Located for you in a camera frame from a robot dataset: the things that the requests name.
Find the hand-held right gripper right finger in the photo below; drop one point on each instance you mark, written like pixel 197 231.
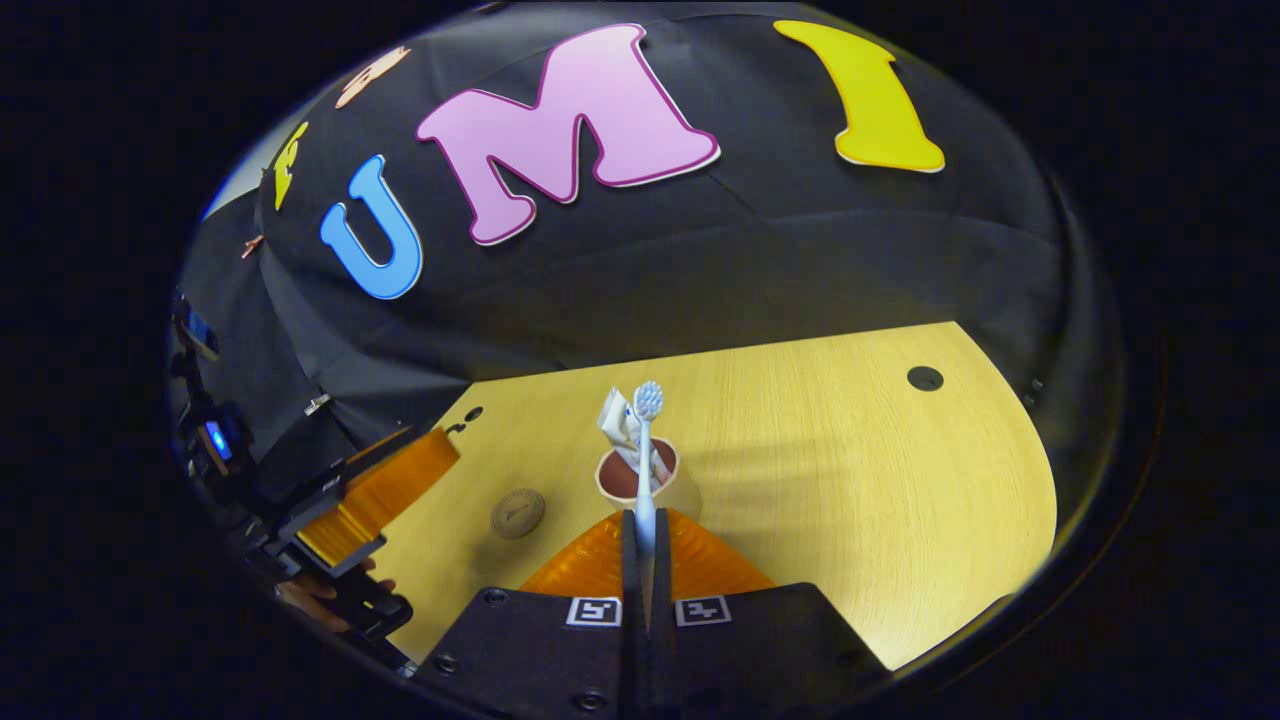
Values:
pixel 662 565

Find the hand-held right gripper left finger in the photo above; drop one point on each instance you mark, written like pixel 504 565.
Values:
pixel 630 560

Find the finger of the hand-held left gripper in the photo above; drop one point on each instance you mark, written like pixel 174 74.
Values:
pixel 385 495
pixel 375 448

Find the beige cup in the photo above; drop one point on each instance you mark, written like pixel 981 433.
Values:
pixel 615 485

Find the light blue toothbrush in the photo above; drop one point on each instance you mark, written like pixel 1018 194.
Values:
pixel 646 470

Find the round brown coaster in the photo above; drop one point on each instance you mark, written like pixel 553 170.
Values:
pixel 517 513

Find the white toothpaste tube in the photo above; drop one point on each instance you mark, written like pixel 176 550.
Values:
pixel 620 425

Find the wooden desktop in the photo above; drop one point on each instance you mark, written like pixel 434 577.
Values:
pixel 850 480

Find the white cloth clip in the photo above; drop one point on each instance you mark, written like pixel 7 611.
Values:
pixel 318 405

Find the dark equipment with blue light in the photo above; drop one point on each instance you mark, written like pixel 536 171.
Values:
pixel 210 420

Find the orange cloth clip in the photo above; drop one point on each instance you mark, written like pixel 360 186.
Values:
pixel 252 246

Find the black backdrop cloth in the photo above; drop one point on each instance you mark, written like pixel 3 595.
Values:
pixel 720 260

